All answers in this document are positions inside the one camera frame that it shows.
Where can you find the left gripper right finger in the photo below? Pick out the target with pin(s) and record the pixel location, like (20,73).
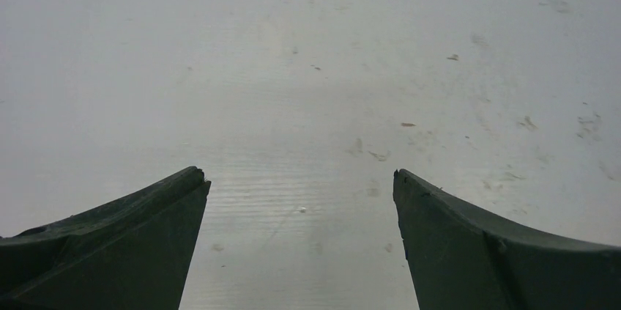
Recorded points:
(461,256)

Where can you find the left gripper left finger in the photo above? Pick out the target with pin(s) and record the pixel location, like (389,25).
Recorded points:
(131,253)

